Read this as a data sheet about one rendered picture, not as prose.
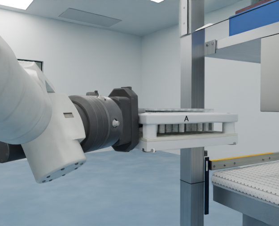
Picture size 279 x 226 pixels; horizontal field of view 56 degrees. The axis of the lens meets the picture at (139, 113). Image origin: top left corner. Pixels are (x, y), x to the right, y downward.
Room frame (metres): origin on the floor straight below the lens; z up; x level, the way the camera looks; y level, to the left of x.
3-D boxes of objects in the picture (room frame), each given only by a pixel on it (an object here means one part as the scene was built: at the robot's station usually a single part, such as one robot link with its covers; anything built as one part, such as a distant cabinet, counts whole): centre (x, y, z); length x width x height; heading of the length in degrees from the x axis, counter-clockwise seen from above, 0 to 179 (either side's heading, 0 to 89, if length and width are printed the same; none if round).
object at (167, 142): (0.65, -0.06, 0.98); 0.24 x 0.24 x 0.02; 29
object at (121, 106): (0.46, 0.05, 1.03); 0.12 x 0.10 x 0.13; 151
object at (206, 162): (0.90, -0.23, 0.78); 0.02 x 0.01 x 0.20; 119
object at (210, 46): (0.88, -0.23, 1.25); 0.05 x 0.01 x 0.04; 29
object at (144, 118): (0.65, -0.06, 1.03); 0.25 x 0.24 x 0.02; 29
